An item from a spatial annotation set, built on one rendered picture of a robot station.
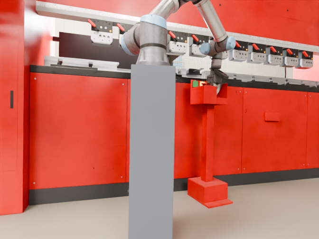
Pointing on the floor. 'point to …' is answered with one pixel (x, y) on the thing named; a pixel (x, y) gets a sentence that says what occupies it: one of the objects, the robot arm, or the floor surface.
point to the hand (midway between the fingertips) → (215, 94)
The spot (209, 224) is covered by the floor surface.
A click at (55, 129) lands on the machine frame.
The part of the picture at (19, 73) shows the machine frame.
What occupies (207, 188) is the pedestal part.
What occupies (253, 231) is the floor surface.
